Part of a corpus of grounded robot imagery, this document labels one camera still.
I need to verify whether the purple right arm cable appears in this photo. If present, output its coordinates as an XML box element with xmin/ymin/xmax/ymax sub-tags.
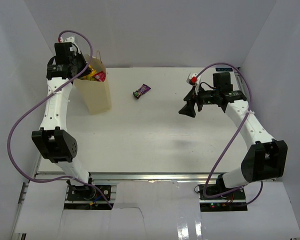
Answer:
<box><xmin>195</xmin><ymin>62</ymin><xmax>264</xmax><ymax>207</ymax></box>

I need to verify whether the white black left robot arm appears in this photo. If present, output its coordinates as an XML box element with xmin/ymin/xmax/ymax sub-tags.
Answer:
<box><xmin>31</xmin><ymin>41</ymin><xmax>96</xmax><ymax>200</ymax></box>

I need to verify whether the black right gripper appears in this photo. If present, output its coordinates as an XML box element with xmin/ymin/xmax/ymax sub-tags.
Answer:
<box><xmin>178</xmin><ymin>84</ymin><xmax>220</xmax><ymax>118</ymax></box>

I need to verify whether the white front cover panel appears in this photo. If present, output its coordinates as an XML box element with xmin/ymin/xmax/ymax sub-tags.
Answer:
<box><xmin>15</xmin><ymin>181</ymin><xmax>300</xmax><ymax>240</ymax></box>

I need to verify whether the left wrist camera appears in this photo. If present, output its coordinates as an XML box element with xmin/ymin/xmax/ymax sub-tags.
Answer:
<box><xmin>58</xmin><ymin>36</ymin><xmax>81</xmax><ymax>55</ymax></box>

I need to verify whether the beige paper bag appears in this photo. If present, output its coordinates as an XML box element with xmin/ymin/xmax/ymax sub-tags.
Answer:
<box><xmin>74</xmin><ymin>51</ymin><xmax>112</xmax><ymax>115</ymax></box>

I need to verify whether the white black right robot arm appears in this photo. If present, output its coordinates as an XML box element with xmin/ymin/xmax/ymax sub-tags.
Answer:
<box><xmin>179</xmin><ymin>88</ymin><xmax>288</xmax><ymax>200</ymax></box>

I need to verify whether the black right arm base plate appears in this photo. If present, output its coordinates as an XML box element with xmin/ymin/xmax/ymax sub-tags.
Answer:
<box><xmin>194</xmin><ymin>184</ymin><xmax>246</xmax><ymax>201</ymax></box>

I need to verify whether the aluminium table edge rail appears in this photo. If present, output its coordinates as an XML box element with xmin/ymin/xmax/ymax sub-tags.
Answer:
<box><xmin>33</xmin><ymin>171</ymin><xmax>274</xmax><ymax>182</ymax></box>

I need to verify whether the green Fox's spring candy bag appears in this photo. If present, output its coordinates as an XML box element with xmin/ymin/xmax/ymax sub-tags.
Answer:
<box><xmin>79</xmin><ymin>64</ymin><xmax>97</xmax><ymax>81</ymax></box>

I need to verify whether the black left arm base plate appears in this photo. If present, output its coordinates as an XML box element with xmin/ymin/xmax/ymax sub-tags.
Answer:
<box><xmin>66</xmin><ymin>185</ymin><xmax>112</xmax><ymax>201</ymax></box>

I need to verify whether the red small snack packet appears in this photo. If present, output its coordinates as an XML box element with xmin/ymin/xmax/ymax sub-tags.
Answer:
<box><xmin>93</xmin><ymin>71</ymin><xmax>106</xmax><ymax>82</ymax></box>

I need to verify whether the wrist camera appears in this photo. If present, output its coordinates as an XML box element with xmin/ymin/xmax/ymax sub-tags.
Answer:
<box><xmin>212</xmin><ymin>72</ymin><xmax>233</xmax><ymax>92</ymax></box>
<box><xmin>58</xmin><ymin>36</ymin><xmax>81</xmax><ymax>55</ymax></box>

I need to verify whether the purple small candy packet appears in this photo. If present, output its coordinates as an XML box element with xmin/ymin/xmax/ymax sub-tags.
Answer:
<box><xmin>132</xmin><ymin>84</ymin><xmax>151</xmax><ymax>100</ymax></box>

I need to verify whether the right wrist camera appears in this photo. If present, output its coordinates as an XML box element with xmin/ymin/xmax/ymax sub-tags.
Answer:
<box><xmin>212</xmin><ymin>72</ymin><xmax>233</xmax><ymax>92</ymax></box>

